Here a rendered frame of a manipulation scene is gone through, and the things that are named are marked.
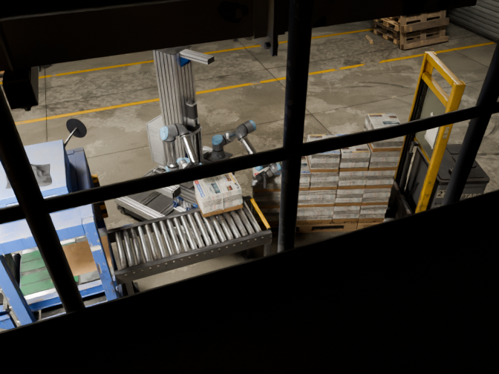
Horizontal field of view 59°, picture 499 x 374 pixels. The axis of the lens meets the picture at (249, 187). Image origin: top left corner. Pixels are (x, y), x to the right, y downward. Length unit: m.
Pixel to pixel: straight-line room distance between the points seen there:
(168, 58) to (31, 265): 2.07
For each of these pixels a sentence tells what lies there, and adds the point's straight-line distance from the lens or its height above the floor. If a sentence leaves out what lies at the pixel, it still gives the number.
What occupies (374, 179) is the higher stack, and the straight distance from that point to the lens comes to 4.74.
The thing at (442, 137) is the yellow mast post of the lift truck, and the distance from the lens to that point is 4.44.
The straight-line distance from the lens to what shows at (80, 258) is 3.92.
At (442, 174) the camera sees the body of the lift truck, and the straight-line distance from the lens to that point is 4.91.
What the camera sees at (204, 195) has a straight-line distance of 3.90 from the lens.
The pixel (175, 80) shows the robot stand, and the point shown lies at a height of 1.79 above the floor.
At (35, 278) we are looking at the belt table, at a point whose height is 0.80.
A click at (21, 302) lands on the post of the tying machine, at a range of 3.51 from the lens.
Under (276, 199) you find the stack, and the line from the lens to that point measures 4.67.
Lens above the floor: 3.49
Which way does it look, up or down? 38 degrees down
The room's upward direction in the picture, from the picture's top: straight up
